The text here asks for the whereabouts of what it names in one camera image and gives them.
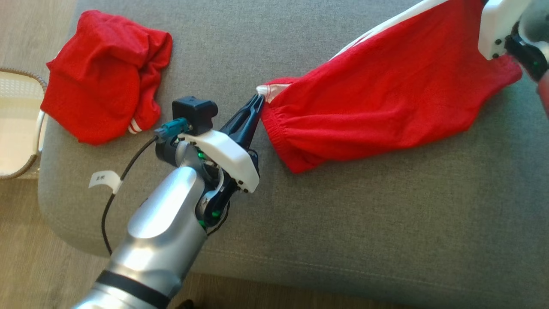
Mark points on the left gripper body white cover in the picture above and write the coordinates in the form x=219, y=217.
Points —
x=227, y=159

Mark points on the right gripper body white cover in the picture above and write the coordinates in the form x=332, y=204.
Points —
x=495, y=25

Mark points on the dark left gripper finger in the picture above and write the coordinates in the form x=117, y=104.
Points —
x=240, y=120
x=251, y=133

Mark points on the red shorts white side stripe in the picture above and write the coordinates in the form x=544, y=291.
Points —
x=386, y=94

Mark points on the red basketball jersey white trim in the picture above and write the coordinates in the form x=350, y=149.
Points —
x=103, y=73

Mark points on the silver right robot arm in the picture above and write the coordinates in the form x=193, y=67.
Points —
x=538, y=19

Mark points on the grey sofa seat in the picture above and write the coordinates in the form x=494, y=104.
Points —
x=343, y=214

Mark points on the cream woven laundry basket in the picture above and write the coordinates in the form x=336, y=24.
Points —
x=17, y=124

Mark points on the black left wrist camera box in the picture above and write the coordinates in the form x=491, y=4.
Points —
x=195, y=113

